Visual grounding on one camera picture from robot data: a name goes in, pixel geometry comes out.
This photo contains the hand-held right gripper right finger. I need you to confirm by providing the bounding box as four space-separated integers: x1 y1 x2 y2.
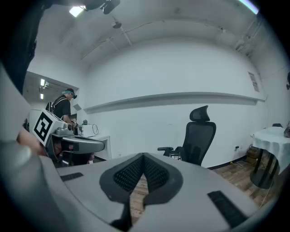
133 152 261 232

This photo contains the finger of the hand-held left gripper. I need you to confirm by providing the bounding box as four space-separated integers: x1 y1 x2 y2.
61 135 106 155

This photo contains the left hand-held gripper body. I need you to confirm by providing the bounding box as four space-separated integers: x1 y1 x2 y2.
33 108 76 163

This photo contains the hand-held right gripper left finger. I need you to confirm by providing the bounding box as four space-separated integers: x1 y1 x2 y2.
39 152 144 232

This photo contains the black mesh office chair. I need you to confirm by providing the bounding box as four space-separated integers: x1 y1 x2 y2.
157 105 217 168

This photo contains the person's left forearm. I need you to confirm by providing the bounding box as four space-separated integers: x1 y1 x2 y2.
16 130 47 157

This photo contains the white side desk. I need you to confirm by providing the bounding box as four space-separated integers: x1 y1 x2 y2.
76 135 112 160

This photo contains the white box appliance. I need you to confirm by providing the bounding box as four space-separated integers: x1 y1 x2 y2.
77 124 98 138

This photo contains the cardboard box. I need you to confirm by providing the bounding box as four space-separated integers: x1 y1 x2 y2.
246 146 259 164

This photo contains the black round table base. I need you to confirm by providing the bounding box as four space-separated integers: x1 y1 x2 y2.
250 148 280 190

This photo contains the person's dark clothing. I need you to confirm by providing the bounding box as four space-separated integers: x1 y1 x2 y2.
0 0 57 95

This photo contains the white tablecloth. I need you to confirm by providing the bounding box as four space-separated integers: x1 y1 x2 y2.
251 126 290 175

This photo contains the square ceiling light panel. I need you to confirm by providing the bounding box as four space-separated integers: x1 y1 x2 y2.
68 5 86 17

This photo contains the long ceiling light strip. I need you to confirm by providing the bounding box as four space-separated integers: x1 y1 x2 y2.
237 0 260 15

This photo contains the yellow floor cable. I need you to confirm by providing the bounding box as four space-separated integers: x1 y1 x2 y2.
229 159 246 169

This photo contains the long grey wall ledge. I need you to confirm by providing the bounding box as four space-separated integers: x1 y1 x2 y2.
83 91 266 114

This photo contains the paper wall notice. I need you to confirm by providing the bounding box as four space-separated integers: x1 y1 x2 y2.
247 71 260 92

